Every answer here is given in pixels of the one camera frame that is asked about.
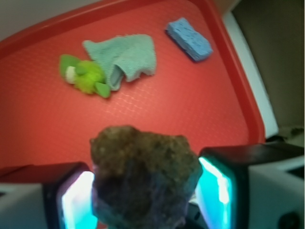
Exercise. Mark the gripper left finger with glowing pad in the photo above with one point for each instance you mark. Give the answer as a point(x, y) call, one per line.
point(53, 196)

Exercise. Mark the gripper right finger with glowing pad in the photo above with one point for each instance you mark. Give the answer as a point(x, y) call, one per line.
point(258, 186)

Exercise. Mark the brown rock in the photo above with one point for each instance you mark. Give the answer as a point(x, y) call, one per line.
point(142, 180)

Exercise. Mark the red plastic tray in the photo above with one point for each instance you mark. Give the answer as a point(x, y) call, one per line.
point(44, 120)

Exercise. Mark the green plush toy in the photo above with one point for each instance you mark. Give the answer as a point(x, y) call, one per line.
point(84, 75)

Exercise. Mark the teal knitted cloth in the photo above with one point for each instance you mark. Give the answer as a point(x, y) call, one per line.
point(123, 57)

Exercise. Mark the blue sponge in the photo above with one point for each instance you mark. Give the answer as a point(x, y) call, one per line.
point(195, 45)

